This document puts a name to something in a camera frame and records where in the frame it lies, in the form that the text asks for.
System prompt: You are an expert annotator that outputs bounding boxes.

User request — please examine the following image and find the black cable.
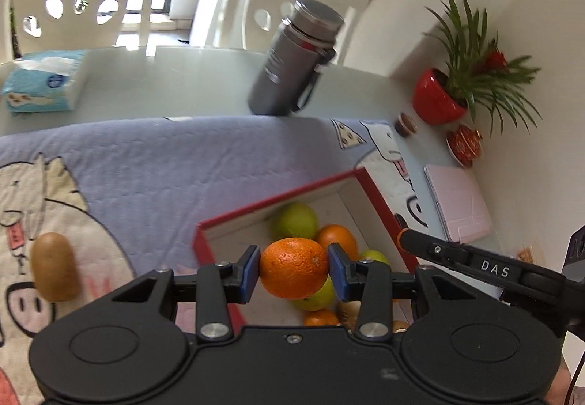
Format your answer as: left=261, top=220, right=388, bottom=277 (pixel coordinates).
left=564, top=343, right=585, bottom=405

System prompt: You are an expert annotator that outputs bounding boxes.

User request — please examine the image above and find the small orange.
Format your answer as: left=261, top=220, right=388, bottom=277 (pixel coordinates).
left=302, top=309, right=341, bottom=327

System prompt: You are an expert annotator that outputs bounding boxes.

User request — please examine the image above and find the grey thermos bottle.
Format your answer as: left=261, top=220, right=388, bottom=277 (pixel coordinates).
left=247, top=0, right=346, bottom=117

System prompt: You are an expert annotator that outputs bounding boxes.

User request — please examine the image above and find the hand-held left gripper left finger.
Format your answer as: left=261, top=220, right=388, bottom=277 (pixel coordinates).
left=112, top=245, right=262, bottom=340

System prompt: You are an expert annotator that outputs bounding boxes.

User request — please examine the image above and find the brown kiwi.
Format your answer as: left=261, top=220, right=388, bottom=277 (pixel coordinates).
left=338, top=301, right=364, bottom=328
left=30, top=232, right=80, bottom=302

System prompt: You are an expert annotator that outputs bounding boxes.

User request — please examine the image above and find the printed quilted blanket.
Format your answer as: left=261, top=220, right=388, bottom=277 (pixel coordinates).
left=0, top=115, right=426, bottom=405

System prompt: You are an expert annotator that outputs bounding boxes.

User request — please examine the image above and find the red cardboard box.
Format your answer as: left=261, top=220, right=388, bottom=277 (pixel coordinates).
left=192, top=166, right=421, bottom=333

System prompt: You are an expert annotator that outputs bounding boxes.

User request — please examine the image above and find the large smooth orange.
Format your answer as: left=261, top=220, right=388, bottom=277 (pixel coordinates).
left=316, top=224, right=359, bottom=262

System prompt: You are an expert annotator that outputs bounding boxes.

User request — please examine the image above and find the red plant pot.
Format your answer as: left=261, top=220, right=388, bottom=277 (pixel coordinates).
left=412, top=68, right=469, bottom=126

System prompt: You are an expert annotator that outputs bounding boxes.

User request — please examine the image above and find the blue tissue pack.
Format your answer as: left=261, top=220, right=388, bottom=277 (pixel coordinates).
left=0, top=49, right=90, bottom=113

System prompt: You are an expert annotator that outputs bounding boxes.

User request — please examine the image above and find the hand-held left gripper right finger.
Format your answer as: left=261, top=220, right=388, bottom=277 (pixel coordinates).
left=328, top=243, right=476, bottom=340

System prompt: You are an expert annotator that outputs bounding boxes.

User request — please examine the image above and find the red patterned saucer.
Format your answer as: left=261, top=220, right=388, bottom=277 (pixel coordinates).
left=445, top=131, right=480, bottom=169

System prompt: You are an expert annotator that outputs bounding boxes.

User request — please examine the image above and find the small green apple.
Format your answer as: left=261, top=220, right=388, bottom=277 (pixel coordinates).
left=359, top=250, right=391, bottom=269

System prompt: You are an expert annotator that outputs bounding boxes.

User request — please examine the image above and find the pink tablet case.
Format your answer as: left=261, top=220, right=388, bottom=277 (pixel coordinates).
left=423, top=164, right=494, bottom=245

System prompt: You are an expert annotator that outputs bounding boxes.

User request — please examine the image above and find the rough-skinned orange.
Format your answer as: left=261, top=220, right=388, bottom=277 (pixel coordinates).
left=260, top=238, right=330, bottom=300

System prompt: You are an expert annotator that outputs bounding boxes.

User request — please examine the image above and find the green plant with red flower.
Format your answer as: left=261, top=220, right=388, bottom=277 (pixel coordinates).
left=425, top=0, right=542, bottom=136

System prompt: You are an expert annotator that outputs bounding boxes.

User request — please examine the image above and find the small brown pudding cup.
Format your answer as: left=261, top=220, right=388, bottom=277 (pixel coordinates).
left=394, top=113, right=418, bottom=137

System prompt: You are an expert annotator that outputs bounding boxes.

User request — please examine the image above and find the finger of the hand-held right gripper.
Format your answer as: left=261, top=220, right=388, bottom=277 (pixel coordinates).
left=500, top=287, right=568, bottom=333
left=397, top=228, right=567, bottom=296

